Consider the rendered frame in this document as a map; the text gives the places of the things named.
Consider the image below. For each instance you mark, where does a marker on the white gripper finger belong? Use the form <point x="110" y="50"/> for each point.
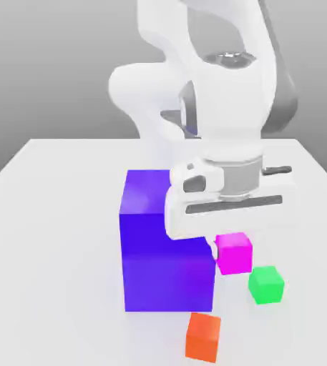
<point x="214" y="249"/>

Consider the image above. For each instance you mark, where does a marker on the large purple box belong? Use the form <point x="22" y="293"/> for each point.
<point x="163" y="271"/>

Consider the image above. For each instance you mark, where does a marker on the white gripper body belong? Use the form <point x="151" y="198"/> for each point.
<point x="223" y="218"/>

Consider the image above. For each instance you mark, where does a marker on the small orange cube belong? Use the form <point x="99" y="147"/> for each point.
<point x="203" y="337"/>

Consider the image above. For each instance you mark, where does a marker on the small magenta cube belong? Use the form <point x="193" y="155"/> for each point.
<point x="234" y="254"/>

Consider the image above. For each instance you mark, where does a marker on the small green cube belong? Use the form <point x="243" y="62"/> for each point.
<point x="266" y="285"/>

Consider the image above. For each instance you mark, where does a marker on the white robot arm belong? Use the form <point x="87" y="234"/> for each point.
<point x="226" y="94"/>

